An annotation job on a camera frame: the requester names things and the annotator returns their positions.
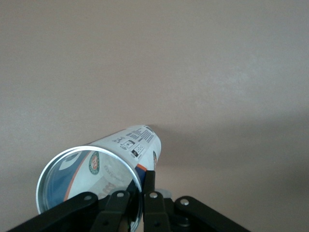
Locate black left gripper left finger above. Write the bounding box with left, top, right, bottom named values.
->
left=7, top=180, right=142, bottom=232

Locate clear printed tennis ball can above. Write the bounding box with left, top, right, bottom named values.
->
left=35, top=124, right=162, bottom=232

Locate brown table cover mat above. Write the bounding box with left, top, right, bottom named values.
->
left=0, top=0, right=309, bottom=232

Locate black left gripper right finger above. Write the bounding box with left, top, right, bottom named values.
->
left=142, top=170, right=252, bottom=232

